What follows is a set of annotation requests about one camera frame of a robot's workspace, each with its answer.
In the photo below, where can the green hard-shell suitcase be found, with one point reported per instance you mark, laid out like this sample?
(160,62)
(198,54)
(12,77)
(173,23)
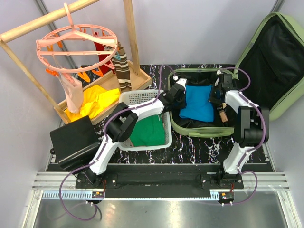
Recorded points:
(274,60)

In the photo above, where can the teal clothespin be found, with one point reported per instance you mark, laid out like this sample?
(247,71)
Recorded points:
(117,56)

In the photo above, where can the pink round clip hanger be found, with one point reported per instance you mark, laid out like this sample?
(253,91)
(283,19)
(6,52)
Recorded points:
(94,44)

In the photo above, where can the aluminium frame rail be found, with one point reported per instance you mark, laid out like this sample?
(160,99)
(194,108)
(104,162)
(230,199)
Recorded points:
(276,182)

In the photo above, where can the green shirt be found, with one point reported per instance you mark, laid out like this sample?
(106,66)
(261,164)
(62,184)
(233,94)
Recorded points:
(148,132)

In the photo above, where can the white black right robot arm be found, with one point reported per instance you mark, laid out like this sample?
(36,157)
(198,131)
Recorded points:
(251,124)

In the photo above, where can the white plastic mesh basket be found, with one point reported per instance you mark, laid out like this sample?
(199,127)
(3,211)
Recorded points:
(143,100)

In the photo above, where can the yellow shorts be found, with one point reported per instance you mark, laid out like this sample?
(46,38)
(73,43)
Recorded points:
(96,100)

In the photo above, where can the brown capped cosmetic bottle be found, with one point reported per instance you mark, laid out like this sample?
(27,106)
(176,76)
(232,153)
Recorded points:
(222,114)

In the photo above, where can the orange clothespin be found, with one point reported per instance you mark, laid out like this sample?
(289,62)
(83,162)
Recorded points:
(84,76)

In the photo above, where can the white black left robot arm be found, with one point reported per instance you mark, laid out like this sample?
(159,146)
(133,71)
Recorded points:
(121,122)

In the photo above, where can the brown striped sock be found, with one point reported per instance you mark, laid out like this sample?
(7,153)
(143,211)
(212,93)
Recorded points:
(122,70)

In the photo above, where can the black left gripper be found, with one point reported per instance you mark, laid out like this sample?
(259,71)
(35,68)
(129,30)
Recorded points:
(183,105)

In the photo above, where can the pale pink garment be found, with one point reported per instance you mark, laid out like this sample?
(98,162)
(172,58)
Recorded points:
(73,91)

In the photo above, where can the black box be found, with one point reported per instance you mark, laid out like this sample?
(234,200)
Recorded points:
(75,144)

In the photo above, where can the wooden clothes rack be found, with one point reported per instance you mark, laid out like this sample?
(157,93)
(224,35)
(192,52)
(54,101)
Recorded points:
(102,76)

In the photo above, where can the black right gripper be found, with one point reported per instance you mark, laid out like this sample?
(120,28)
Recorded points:
(211,98)

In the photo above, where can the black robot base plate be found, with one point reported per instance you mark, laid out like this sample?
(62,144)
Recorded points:
(149,182)

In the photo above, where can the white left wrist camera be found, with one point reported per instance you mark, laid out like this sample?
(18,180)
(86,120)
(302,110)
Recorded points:
(180,81)

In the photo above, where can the blue shirt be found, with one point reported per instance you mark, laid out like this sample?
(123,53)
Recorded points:
(198,107)

